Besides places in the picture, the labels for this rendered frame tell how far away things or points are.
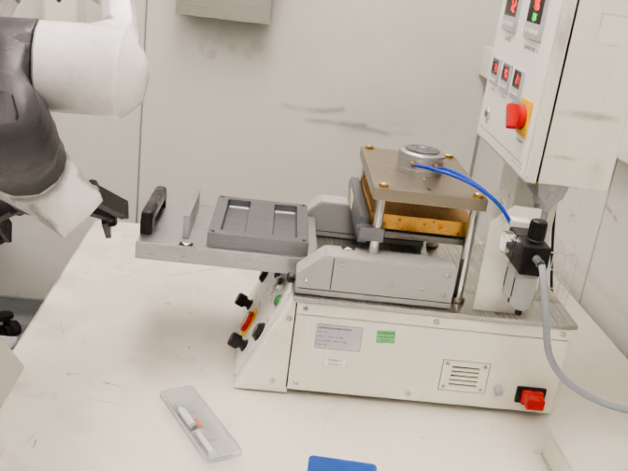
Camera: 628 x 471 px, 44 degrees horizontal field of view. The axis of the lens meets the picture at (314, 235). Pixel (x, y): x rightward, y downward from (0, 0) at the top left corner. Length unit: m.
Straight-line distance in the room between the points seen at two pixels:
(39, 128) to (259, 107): 1.99
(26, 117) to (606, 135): 0.82
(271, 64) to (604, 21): 1.69
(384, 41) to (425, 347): 1.64
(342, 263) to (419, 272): 0.12
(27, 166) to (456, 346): 0.75
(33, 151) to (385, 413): 0.74
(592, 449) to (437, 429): 0.23
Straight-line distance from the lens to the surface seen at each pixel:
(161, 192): 1.39
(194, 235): 1.31
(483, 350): 1.30
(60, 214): 0.90
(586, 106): 1.21
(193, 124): 2.78
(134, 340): 1.43
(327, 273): 1.21
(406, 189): 1.22
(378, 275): 1.22
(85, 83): 0.85
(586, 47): 1.19
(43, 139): 0.81
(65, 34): 0.86
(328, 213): 1.47
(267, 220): 1.34
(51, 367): 1.36
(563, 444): 1.26
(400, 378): 1.30
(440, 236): 1.28
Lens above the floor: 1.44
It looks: 20 degrees down
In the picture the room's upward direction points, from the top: 7 degrees clockwise
